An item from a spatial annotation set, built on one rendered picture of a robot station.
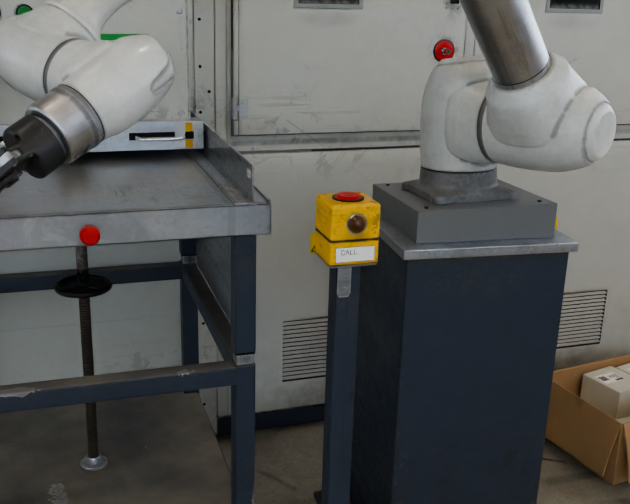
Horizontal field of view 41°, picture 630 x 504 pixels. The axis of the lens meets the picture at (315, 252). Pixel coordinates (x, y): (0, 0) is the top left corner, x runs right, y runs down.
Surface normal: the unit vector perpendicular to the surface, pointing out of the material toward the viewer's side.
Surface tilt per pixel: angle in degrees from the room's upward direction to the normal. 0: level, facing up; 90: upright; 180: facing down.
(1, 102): 90
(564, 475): 0
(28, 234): 90
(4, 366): 90
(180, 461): 0
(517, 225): 90
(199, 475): 0
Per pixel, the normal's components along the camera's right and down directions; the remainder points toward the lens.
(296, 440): 0.03, -0.95
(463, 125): -0.71, 0.22
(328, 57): 0.31, 0.30
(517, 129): -0.59, 0.70
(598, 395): -0.85, 0.14
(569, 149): -0.25, 0.61
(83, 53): -0.20, -0.70
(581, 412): -0.86, -0.14
